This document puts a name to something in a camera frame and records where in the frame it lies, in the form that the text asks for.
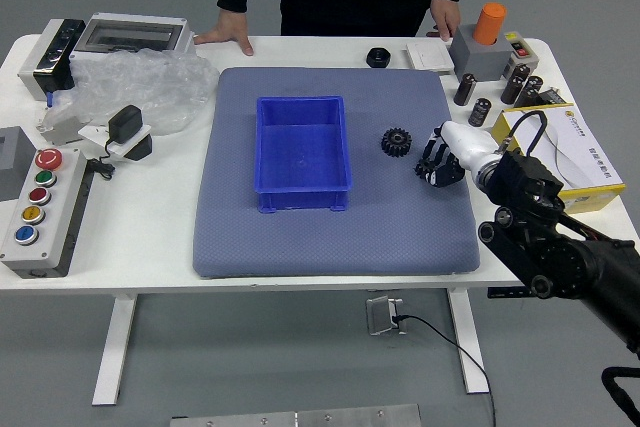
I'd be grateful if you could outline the black power adapter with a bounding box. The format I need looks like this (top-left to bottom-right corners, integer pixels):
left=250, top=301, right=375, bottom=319
left=107, top=104, right=144, bottom=144

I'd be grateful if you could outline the clear plastic bag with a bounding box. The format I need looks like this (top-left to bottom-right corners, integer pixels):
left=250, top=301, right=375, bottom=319
left=42, top=48, right=220, bottom=137

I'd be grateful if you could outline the white table leg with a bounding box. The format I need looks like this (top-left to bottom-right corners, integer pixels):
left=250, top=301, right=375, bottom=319
left=446, top=289, right=491, bottom=395
left=91, top=294, right=139, bottom=407

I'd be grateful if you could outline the person's right hand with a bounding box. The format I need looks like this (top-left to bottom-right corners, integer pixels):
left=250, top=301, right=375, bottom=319
left=193, top=7, right=255, bottom=57

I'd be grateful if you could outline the white black-lid enclosure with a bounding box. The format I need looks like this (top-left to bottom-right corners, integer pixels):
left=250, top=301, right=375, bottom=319
left=17, top=18, right=87, bottom=101

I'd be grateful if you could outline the red mushroom stop button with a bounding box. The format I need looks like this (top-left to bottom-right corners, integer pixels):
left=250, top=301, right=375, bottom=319
left=33, top=148, right=65, bottom=172

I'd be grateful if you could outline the grey-blue padded mat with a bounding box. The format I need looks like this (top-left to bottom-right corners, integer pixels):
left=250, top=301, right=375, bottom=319
left=192, top=66, right=481, bottom=279

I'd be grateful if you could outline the person's left hand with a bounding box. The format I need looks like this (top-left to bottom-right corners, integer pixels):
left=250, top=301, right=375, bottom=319
left=425, top=0, right=461, bottom=43

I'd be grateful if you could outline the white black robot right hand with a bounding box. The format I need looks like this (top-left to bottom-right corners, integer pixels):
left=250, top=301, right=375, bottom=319
left=413, top=120, right=501, bottom=189

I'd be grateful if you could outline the black adapter cord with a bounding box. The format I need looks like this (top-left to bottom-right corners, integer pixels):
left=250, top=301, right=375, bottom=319
left=85, top=139, right=117, bottom=181

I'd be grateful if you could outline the small black labelled component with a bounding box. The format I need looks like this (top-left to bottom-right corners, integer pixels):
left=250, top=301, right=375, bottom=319
left=537, top=85, right=567, bottom=107

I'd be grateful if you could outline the blue push button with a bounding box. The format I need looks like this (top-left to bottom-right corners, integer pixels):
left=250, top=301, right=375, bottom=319
left=13, top=224, right=39, bottom=246

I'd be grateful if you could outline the yellow white carton box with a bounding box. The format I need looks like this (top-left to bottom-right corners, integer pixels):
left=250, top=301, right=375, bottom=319
left=488, top=104, right=627, bottom=213

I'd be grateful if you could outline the white socket plate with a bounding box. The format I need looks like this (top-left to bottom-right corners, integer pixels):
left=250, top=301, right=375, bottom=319
left=78, top=121, right=153, bottom=157

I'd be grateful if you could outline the silver metal plate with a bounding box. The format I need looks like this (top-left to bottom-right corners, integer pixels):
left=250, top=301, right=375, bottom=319
left=169, top=403, right=422, bottom=427

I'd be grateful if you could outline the white wall switch plate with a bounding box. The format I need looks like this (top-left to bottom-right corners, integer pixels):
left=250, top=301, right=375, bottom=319
left=403, top=41, right=455, bottom=72

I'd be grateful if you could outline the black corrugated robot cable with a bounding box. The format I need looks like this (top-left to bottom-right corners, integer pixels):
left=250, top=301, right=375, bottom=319
left=601, top=366, right=640, bottom=427

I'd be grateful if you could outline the white red-button switch box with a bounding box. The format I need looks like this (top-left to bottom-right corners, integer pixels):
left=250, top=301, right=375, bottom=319
left=502, top=30, right=540, bottom=76

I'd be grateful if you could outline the grey square box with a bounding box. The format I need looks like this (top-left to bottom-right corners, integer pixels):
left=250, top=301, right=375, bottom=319
left=0, top=125, right=39, bottom=202

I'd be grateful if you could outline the orange cylinder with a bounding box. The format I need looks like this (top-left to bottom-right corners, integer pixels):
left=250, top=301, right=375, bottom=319
left=473, top=1, right=508, bottom=46

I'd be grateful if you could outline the silver device under table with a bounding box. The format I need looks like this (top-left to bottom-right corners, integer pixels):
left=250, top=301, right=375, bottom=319
left=365, top=295, right=407, bottom=337

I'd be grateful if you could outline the grey block holder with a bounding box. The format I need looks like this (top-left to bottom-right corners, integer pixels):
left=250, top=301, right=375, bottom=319
left=448, top=24, right=516, bottom=82

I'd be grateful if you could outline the white clear-lid distribution box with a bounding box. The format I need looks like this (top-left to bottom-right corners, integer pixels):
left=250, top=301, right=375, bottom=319
left=69, top=11, right=197, bottom=66

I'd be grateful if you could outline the blue plastic box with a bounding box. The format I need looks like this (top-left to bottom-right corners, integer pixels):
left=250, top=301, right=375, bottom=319
left=254, top=95, right=353, bottom=214

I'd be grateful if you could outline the black table control panel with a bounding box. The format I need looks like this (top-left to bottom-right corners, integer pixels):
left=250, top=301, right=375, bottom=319
left=487, top=286, right=531, bottom=300

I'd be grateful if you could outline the black floor cable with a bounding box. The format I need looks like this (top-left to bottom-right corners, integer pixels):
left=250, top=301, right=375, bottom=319
left=392, top=314, right=497, bottom=427

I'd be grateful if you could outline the big black gear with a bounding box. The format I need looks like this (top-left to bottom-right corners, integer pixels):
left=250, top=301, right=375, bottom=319
left=380, top=126, right=412, bottom=159

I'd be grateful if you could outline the grey push-button control box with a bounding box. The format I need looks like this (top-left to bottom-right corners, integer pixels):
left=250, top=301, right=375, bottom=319
left=0, top=146, right=95, bottom=279

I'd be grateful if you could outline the dark brown capacitor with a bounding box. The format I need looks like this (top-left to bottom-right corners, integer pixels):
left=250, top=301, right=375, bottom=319
left=500, top=62, right=532, bottom=104
left=468, top=97, right=493, bottom=127
left=513, top=75, right=545, bottom=109
left=453, top=72, right=478, bottom=107

